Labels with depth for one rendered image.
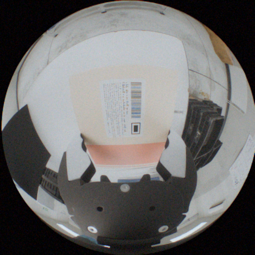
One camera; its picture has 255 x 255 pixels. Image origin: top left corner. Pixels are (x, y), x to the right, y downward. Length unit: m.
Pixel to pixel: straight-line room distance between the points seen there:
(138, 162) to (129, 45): 0.21
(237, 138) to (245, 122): 0.50
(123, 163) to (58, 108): 0.20
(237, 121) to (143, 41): 2.50
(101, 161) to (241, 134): 2.59
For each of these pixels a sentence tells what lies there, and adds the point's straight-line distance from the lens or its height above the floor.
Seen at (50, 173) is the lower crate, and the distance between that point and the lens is 0.77.
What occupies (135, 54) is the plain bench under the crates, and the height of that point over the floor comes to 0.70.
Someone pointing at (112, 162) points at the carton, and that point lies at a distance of 0.15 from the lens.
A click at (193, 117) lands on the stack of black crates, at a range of 0.74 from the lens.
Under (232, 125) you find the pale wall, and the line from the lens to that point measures 2.60.
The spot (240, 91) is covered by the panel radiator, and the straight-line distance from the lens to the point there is 2.43.
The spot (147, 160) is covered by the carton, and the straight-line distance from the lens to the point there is 0.15.
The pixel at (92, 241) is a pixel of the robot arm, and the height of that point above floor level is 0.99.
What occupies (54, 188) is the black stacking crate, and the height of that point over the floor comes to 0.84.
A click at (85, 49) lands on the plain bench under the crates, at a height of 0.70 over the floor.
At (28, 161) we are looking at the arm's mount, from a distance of 0.42.
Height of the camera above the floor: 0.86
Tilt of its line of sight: 58 degrees down
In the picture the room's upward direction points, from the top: 175 degrees clockwise
